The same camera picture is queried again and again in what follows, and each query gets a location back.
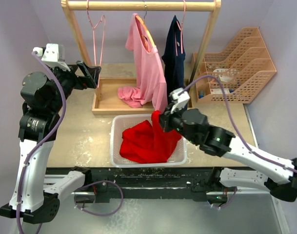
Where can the pink t shirt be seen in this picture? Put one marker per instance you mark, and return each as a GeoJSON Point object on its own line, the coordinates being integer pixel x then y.
{"type": "Point", "coordinates": [151, 84]}

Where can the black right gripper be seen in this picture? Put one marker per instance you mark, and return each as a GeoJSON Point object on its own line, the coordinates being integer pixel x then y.
{"type": "Point", "coordinates": [166, 118]}

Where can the red t shirt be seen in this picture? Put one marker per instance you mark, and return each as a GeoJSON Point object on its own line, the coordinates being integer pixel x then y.
{"type": "Point", "coordinates": [146, 142]}

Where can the grey blue bottle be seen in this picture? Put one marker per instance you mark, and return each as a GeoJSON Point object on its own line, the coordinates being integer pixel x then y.
{"type": "Point", "coordinates": [201, 94]}

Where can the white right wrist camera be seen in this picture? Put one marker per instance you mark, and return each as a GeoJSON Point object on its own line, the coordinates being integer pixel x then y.
{"type": "Point", "coordinates": [180, 99]}

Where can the wooden hanger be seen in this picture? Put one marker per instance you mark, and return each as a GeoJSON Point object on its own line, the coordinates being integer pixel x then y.
{"type": "Point", "coordinates": [147, 35]}

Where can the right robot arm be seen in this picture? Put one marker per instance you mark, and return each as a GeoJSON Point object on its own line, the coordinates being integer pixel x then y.
{"type": "Point", "coordinates": [267, 172]}

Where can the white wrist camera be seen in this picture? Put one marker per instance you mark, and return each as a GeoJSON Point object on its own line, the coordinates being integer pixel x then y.
{"type": "Point", "coordinates": [180, 99]}
{"type": "Point", "coordinates": [53, 55]}

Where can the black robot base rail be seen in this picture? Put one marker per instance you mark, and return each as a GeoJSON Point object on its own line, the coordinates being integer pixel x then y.
{"type": "Point", "coordinates": [197, 184]}

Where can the pink plastic file organizer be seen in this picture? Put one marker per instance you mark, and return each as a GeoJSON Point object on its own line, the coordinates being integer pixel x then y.
{"type": "Point", "coordinates": [244, 66]}

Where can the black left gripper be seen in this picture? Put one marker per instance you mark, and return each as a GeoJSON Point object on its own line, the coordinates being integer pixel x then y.
{"type": "Point", "coordinates": [82, 82]}

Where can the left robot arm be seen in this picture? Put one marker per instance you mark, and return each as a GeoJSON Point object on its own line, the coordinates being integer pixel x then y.
{"type": "Point", "coordinates": [43, 109]}

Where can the aluminium frame rail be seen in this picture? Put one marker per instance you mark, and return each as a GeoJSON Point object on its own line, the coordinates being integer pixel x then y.
{"type": "Point", "coordinates": [56, 184]}

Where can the white plastic basket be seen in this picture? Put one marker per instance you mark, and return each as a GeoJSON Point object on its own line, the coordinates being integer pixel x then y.
{"type": "Point", "coordinates": [123, 122]}

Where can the wooden clothes rack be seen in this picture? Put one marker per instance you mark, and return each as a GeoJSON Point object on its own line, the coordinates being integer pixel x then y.
{"type": "Point", "coordinates": [106, 100]}

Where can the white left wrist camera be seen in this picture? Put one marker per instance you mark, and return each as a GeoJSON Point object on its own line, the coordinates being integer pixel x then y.
{"type": "Point", "coordinates": [53, 55]}

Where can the pink wire hanger under navy shirt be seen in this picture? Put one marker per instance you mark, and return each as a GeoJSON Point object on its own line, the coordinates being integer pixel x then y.
{"type": "Point", "coordinates": [180, 27]}

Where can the navy blue t shirt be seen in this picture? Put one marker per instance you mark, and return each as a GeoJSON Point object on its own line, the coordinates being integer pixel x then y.
{"type": "Point", "coordinates": [173, 60]}

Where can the white red label box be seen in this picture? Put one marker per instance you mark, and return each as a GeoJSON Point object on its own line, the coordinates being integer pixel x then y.
{"type": "Point", "coordinates": [218, 91]}

